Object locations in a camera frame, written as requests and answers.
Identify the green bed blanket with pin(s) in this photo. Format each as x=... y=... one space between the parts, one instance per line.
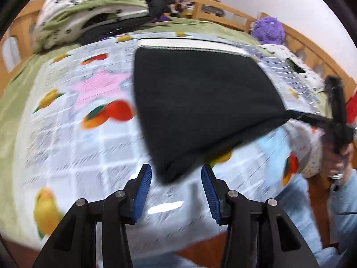
x=13 y=104

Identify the grey checkered cloth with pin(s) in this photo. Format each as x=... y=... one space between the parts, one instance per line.
x=294 y=93

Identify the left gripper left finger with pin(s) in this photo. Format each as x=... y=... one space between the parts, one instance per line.
x=72 y=244

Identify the person right hand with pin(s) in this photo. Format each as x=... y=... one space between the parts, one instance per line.
x=333 y=163

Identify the black pants with white stripe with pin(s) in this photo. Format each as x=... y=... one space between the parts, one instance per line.
x=196 y=101

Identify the floral white pillow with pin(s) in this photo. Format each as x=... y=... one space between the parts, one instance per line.
x=310 y=78

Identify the folded floral quilt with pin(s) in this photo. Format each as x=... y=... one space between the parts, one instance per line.
x=60 y=21

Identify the purple plush toy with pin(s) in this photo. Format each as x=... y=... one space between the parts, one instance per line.
x=268 y=30

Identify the black clothes pile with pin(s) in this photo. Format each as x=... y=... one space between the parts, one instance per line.
x=121 y=20

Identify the fruit print plastic sheet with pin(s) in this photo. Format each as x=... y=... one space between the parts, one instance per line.
x=54 y=150

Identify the wooden bed frame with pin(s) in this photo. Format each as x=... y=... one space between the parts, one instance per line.
x=315 y=55

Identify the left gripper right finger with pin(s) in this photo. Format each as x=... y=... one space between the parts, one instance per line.
x=259 y=234

